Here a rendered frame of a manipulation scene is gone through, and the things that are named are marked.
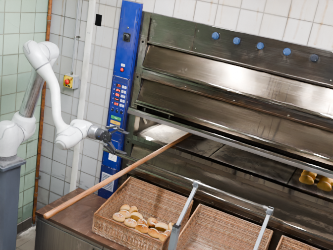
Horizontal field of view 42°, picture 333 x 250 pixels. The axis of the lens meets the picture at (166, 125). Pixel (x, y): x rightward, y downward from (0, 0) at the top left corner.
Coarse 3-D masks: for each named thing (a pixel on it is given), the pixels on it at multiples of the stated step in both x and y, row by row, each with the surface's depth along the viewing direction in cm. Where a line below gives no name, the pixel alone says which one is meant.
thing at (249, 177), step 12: (156, 144) 328; (192, 156) 316; (204, 156) 317; (216, 168) 310; (228, 168) 305; (240, 168) 307; (252, 180) 299; (264, 180) 295; (288, 192) 290; (300, 192) 286; (312, 192) 288; (324, 204) 281
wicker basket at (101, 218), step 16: (128, 192) 341; (144, 192) 336; (160, 192) 331; (112, 208) 328; (144, 208) 336; (160, 208) 331; (176, 208) 326; (96, 224) 306; (112, 224) 299; (112, 240) 302; (128, 240) 297; (144, 240) 290
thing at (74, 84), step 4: (64, 76) 343; (68, 76) 342; (72, 76) 340; (76, 76) 343; (72, 80) 341; (76, 80) 344; (64, 84) 345; (68, 84) 343; (72, 84) 342; (76, 84) 346; (72, 88) 343
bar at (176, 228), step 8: (136, 160) 294; (152, 168) 289; (160, 168) 287; (176, 176) 282; (184, 176) 281; (200, 184) 275; (192, 192) 275; (216, 192) 272; (224, 192) 269; (240, 200) 265; (248, 200) 264; (184, 208) 271; (264, 208) 259; (272, 208) 258; (176, 224) 266; (264, 224) 256; (176, 232) 264; (176, 240) 267; (168, 248) 269; (256, 248) 250
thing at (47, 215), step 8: (184, 136) 342; (168, 144) 320; (160, 152) 307; (144, 160) 288; (128, 168) 271; (112, 176) 257; (120, 176) 264; (104, 184) 248; (88, 192) 236; (72, 200) 225; (56, 208) 215; (64, 208) 219; (48, 216) 209
